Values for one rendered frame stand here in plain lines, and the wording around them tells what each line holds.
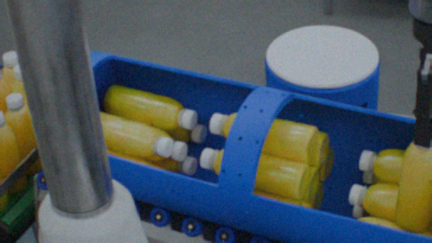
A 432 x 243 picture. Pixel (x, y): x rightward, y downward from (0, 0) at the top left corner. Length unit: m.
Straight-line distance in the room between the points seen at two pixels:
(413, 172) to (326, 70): 0.64
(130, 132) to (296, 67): 0.52
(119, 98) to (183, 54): 2.28
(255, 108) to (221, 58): 2.45
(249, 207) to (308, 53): 0.63
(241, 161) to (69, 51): 0.51
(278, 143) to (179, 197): 0.22
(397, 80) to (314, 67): 1.84
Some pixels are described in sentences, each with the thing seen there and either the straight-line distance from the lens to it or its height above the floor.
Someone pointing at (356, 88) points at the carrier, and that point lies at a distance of 1.93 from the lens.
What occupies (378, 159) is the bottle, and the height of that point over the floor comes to 1.13.
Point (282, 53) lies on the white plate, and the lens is 2.01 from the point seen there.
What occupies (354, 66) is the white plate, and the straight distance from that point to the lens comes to 1.97.
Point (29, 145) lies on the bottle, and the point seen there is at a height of 0.99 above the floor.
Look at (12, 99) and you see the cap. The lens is 1.86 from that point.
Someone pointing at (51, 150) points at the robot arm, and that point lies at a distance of 1.14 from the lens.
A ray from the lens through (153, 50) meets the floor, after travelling 4.06.
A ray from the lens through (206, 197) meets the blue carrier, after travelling 1.52.
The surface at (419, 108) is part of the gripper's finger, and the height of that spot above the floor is 1.38.
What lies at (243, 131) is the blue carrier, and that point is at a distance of 1.47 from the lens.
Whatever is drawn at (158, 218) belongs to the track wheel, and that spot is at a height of 0.96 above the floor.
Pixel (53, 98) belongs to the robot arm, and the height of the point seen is 1.52.
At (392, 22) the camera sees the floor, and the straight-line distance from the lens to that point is 4.24.
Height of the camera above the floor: 2.11
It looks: 35 degrees down
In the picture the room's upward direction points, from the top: 3 degrees counter-clockwise
